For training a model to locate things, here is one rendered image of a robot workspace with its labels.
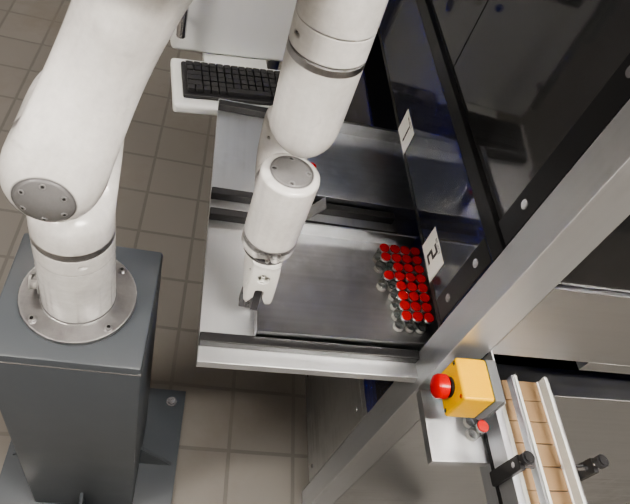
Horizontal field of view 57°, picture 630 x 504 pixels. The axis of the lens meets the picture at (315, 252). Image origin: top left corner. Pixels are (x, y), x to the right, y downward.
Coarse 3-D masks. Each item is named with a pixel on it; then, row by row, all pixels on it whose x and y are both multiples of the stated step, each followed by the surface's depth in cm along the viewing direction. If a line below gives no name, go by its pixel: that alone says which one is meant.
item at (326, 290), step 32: (320, 224) 118; (320, 256) 118; (352, 256) 120; (288, 288) 111; (320, 288) 113; (352, 288) 115; (256, 320) 102; (288, 320) 106; (320, 320) 108; (352, 320) 110; (384, 320) 112
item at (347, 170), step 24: (336, 144) 140; (360, 144) 143; (384, 144) 145; (336, 168) 135; (360, 168) 137; (384, 168) 140; (336, 192) 130; (360, 192) 132; (384, 192) 134; (408, 192) 137; (408, 216) 130
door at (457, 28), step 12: (432, 0) 125; (444, 0) 118; (456, 0) 113; (468, 0) 107; (480, 0) 103; (444, 12) 118; (456, 12) 112; (468, 12) 107; (480, 12) 102; (444, 24) 117; (456, 24) 111; (468, 24) 106; (444, 36) 116; (456, 36) 111; (468, 36) 106; (456, 48) 110; (456, 60) 109
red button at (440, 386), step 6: (432, 378) 93; (438, 378) 92; (444, 378) 92; (432, 384) 93; (438, 384) 91; (444, 384) 91; (450, 384) 91; (432, 390) 92; (438, 390) 91; (444, 390) 91; (450, 390) 91; (438, 396) 91; (444, 396) 91
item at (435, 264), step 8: (432, 232) 108; (432, 240) 107; (424, 248) 110; (432, 248) 107; (440, 248) 104; (424, 256) 110; (440, 256) 103; (432, 264) 106; (440, 264) 103; (432, 272) 106
